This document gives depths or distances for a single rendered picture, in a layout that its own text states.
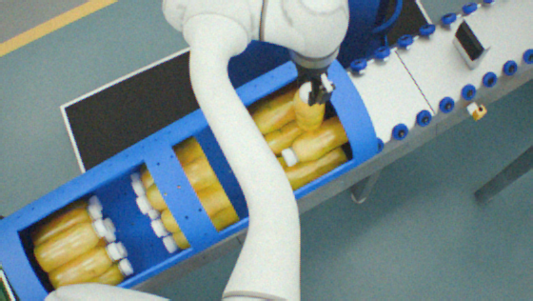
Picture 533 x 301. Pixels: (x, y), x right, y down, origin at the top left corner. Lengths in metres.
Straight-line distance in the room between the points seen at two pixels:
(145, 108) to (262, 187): 1.80
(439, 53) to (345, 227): 1.00
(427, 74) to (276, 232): 1.07
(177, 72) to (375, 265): 1.05
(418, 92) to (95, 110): 1.35
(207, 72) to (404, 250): 1.80
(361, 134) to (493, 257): 1.37
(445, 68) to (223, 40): 0.96
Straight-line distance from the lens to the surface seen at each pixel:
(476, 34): 1.79
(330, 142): 1.58
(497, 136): 2.88
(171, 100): 2.68
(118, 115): 2.70
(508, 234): 2.81
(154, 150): 1.51
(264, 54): 2.01
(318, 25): 1.04
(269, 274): 0.85
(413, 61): 1.89
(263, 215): 0.90
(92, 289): 0.86
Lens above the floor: 2.65
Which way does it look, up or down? 75 degrees down
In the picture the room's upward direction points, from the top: 6 degrees counter-clockwise
